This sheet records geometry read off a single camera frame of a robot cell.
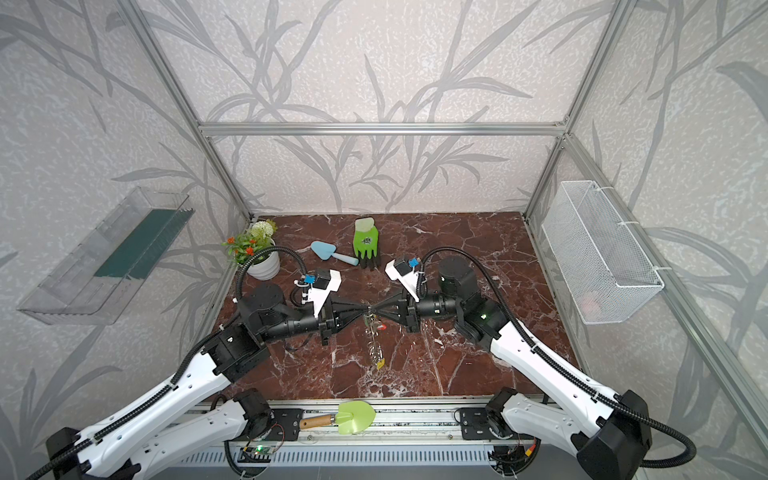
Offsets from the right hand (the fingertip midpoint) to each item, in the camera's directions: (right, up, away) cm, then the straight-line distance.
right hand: (378, 300), depth 63 cm
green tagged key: (-2, -5, -1) cm, 5 cm away
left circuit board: (-30, -39, +9) cm, 50 cm away
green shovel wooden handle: (-7, -32, +10) cm, 34 cm away
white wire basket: (+48, +6, -2) cm, 48 cm away
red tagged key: (+1, -6, +1) cm, 6 cm away
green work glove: (-9, +12, +48) cm, 50 cm away
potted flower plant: (-41, +14, +33) cm, 54 cm away
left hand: (-2, -1, -3) cm, 3 cm away
